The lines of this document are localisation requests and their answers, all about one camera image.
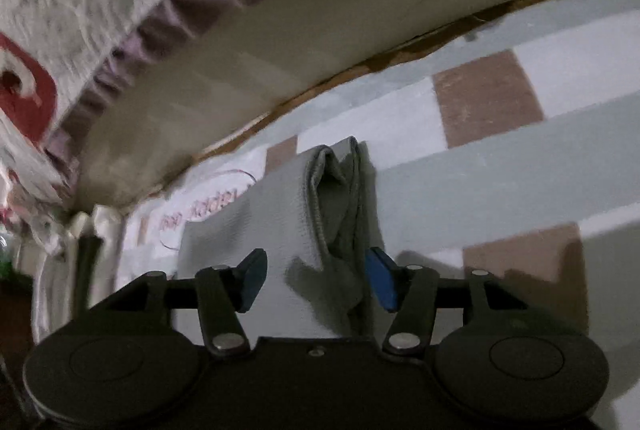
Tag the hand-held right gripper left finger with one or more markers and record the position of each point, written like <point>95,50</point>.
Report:
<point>253,277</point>

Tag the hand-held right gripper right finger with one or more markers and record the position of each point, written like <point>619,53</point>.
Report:
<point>380,281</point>

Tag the grey textured garment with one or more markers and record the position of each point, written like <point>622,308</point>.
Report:
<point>285,215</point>

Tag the white folded garment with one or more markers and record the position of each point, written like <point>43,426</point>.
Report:
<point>107,235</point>

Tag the checkered bed sheet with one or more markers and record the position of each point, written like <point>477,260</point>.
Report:
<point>500,170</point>

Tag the dark green folded garment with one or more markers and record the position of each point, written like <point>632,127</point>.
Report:
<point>86,270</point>

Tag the beige mattress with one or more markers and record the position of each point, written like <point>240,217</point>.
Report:
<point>310,25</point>

